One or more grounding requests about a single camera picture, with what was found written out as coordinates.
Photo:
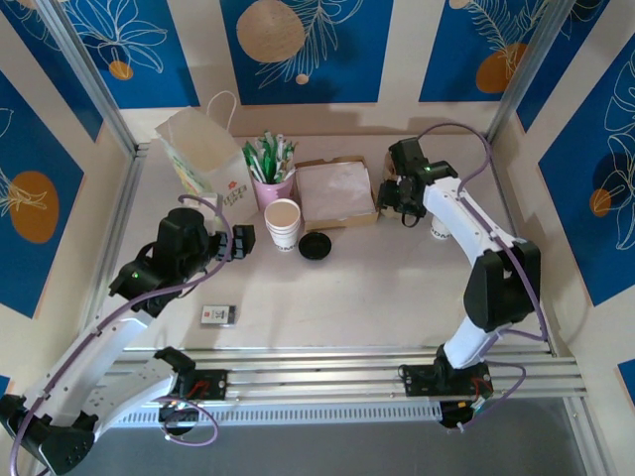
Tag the stack of white paper cups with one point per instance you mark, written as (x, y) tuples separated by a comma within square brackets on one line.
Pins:
[(283, 218)]

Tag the white paper coffee cup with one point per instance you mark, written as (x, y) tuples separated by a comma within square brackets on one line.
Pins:
[(439, 232)]

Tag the black cup lid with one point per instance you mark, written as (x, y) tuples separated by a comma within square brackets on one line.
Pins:
[(315, 245)]

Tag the white printed paper bag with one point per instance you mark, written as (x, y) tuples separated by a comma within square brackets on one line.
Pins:
[(198, 144)]

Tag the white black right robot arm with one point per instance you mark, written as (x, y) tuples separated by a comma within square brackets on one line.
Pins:
[(456, 213)]

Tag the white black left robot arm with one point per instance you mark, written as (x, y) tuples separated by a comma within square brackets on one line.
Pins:
[(74, 367)]

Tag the brown cardboard box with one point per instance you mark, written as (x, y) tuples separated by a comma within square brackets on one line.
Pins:
[(342, 222)]

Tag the pink cup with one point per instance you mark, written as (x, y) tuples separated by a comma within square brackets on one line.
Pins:
[(273, 196)]

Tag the small white card packet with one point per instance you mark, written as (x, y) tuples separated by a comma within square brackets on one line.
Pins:
[(218, 315)]

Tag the green white wrapped straws bundle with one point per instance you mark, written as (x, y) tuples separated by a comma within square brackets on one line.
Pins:
[(268, 154)]

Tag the aluminium side rail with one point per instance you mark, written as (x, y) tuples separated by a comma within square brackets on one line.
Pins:
[(114, 233), (546, 327)]

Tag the aluminium frame post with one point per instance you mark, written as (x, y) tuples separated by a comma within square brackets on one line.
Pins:
[(525, 74), (90, 74)]

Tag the aluminium rail beam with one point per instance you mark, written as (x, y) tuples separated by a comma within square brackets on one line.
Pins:
[(322, 377)]

